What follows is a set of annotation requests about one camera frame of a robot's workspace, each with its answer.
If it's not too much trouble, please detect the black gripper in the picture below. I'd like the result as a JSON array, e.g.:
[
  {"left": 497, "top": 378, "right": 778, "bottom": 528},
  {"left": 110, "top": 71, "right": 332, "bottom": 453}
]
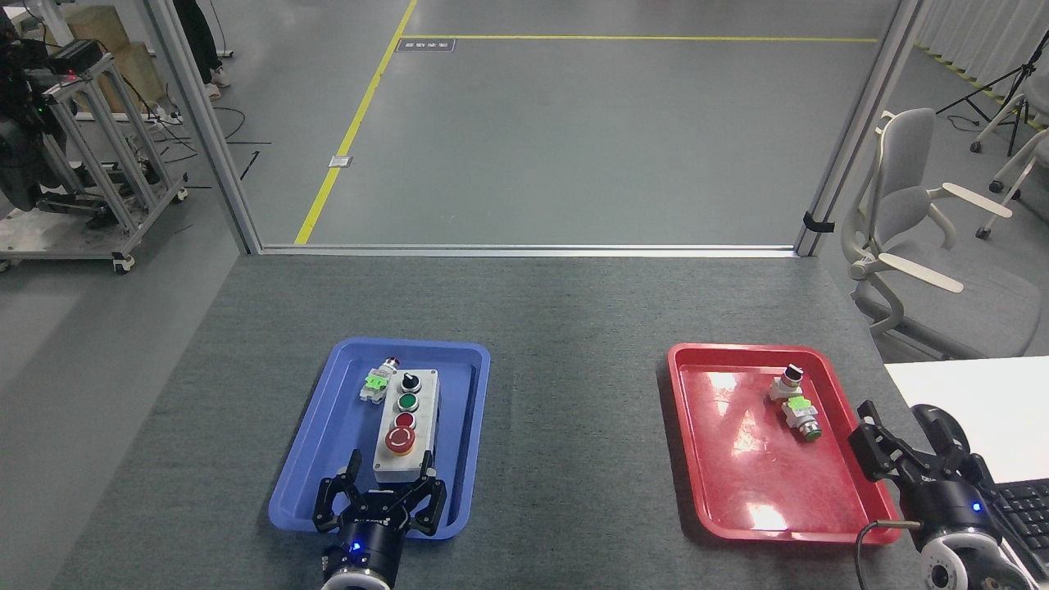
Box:
[
  {"left": 847, "top": 400, "right": 1004, "bottom": 551},
  {"left": 313, "top": 449, "right": 447, "bottom": 574}
]

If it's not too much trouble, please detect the grey control box with buttons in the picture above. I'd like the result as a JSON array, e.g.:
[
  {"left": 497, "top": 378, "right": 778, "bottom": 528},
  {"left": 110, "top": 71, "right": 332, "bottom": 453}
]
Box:
[{"left": 373, "top": 368, "right": 440, "bottom": 492}]

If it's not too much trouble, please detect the brown wooden box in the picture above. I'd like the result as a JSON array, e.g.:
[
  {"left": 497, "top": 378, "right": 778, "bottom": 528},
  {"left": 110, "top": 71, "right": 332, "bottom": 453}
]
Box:
[{"left": 45, "top": 7, "right": 169, "bottom": 116}]

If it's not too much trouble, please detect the black computer mouse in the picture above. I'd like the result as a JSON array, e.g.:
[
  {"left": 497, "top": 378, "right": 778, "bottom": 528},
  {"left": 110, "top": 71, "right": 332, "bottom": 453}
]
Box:
[{"left": 911, "top": 404, "right": 971, "bottom": 460}]

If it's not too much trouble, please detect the black keyboard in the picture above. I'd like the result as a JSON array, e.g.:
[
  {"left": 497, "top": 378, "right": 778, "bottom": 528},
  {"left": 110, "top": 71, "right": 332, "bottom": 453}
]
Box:
[{"left": 988, "top": 479, "right": 1049, "bottom": 583}]

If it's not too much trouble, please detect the blue plastic tray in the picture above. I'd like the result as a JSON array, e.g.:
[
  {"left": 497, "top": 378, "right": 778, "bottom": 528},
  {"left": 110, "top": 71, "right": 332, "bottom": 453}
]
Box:
[{"left": 268, "top": 338, "right": 492, "bottom": 541}]

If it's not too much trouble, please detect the grey office chair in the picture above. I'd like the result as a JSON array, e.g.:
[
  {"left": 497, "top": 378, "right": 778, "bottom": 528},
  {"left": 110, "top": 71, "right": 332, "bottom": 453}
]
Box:
[{"left": 842, "top": 108, "right": 1049, "bottom": 361}]

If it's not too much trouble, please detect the red plastic tray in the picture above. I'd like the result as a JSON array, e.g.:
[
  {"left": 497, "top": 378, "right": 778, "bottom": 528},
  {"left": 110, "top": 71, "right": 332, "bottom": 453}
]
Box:
[{"left": 656, "top": 343, "right": 902, "bottom": 545}]

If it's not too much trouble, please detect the white chair leg with castor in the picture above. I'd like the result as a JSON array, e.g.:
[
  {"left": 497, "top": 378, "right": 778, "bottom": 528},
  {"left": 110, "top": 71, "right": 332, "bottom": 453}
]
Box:
[
  {"left": 970, "top": 92, "right": 1030, "bottom": 154},
  {"left": 975, "top": 127, "right": 1049, "bottom": 240}
]

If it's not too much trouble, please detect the black tripod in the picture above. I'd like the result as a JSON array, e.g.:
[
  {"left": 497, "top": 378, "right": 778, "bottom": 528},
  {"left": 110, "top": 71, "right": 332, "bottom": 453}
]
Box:
[{"left": 936, "top": 31, "right": 1049, "bottom": 157}]

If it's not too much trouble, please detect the white curtain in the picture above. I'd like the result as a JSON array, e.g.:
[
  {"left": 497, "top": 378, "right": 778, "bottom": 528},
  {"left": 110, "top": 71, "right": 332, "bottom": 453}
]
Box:
[{"left": 914, "top": 0, "right": 1049, "bottom": 111}]

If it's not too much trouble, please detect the person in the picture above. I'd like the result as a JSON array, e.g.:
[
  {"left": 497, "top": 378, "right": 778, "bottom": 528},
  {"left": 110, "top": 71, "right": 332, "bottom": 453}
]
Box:
[{"left": 172, "top": 0, "right": 232, "bottom": 103}]

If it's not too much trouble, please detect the black machine on cart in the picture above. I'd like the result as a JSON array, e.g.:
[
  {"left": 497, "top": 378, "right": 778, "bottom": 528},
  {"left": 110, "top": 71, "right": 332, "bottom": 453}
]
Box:
[{"left": 0, "top": 16, "right": 79, "bottom": 212}]

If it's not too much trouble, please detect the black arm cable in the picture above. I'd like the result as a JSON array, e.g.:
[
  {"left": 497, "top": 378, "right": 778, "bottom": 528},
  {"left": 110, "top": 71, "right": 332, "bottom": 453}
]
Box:
[{"left": 854, "top": 519, "right": 922, "bottom": 590}]

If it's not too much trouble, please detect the red push button switch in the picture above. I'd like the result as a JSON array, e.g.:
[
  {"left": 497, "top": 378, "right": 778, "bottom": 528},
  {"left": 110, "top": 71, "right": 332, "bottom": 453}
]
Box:
[{"left": 359, "top": 356, "right": 401, "bottom": 405}]

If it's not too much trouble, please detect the green push button switch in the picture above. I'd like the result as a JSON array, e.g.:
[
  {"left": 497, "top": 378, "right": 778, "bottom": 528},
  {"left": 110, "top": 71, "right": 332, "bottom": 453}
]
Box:
[{"left": 783, "top": 397, "right": 823, "bottom": 443}]

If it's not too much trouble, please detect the black selector switch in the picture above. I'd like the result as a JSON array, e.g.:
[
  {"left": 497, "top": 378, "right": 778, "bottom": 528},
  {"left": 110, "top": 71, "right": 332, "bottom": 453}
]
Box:
[{"left": 769, "top": 365, "right": 805, "bottom": 402}]

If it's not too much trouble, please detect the silver table edge rail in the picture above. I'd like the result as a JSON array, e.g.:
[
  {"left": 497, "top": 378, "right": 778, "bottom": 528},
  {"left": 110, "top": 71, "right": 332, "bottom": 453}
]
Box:
[{"left": 261, "top": 244, "right": 800, "bottom": 259}]

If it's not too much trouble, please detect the silver aluminium post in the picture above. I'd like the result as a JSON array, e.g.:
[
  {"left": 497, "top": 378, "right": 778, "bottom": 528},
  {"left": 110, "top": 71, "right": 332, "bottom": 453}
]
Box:
[
  {"left": 146, "top": 0, "right": 263, "bottom": 255},
  {"left": 793, "top": 0, "right": 927, "bottom": 257}
]

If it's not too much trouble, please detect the black floor cable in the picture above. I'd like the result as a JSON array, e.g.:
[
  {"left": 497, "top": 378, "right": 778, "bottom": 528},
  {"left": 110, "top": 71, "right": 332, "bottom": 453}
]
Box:
[{"left": 156, "top": 105, "right": 273, "bottom": 179}]

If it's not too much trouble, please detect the aluminium frame cart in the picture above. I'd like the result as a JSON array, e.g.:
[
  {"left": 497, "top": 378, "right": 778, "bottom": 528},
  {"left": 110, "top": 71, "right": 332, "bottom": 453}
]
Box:
[{"left": 0, "top": 53, "right": 189, "bottom": 274}]

